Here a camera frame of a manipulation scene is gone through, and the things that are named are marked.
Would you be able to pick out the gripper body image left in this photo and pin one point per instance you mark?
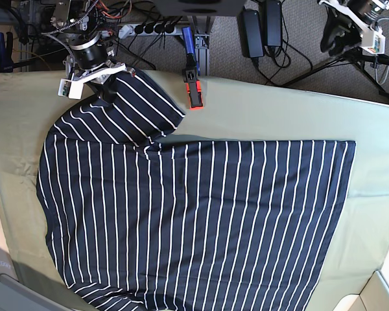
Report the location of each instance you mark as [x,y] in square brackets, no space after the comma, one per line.
[73,87]

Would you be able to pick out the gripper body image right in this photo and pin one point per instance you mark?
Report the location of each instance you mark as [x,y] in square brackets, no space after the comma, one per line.
[365,14]

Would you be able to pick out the navy white striped T-shirt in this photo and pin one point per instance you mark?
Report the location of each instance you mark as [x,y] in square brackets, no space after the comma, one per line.
[136,223]

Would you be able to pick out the black tripod stand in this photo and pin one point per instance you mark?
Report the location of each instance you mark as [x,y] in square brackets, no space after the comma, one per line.
[355,58]

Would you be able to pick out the green table cloth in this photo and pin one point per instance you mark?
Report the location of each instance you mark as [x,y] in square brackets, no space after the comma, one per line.
[355,275]

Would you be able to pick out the black power adapter right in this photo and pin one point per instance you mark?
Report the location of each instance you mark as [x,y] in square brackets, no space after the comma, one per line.
[273,23]

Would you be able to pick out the black power adapter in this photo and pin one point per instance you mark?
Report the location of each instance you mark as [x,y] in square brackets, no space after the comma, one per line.
[273,23]
[250,33]

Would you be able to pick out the blue orange left clamp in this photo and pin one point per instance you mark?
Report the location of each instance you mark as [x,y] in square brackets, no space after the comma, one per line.
[6,49]

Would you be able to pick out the blue orange clamp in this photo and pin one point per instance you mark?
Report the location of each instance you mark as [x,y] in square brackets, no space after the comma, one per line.
[190,73]
[6,49]

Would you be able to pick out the blue orange centre clamp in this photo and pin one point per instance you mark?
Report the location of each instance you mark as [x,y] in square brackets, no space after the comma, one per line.
[190,73]

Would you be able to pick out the black power adapter left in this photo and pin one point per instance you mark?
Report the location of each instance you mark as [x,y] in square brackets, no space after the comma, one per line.
[250,33]

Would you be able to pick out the white power strip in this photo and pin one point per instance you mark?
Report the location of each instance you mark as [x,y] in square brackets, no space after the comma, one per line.
[149,29]

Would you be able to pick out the black box under table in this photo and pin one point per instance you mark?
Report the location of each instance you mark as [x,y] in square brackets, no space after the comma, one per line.
[199,7]

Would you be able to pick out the grey plastic bin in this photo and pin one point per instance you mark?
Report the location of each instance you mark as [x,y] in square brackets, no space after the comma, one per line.
[15,296]

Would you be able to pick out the aluminium frame post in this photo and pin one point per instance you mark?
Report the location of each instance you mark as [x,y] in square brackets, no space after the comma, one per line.
[201,27]

